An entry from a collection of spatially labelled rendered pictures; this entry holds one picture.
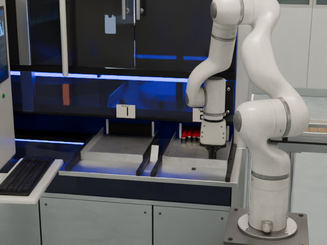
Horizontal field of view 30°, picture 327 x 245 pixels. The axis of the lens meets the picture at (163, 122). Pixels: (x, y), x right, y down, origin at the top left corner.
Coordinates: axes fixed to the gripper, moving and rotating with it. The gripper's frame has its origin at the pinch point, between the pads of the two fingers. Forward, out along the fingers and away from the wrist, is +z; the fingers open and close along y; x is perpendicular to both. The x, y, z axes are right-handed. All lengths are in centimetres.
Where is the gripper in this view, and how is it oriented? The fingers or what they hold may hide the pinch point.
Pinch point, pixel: (212, 155)
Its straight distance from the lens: 243.6
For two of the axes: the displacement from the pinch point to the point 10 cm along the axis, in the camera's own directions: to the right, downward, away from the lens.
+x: -1.7, 2.8, -9.4
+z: 0.0, 9.6, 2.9
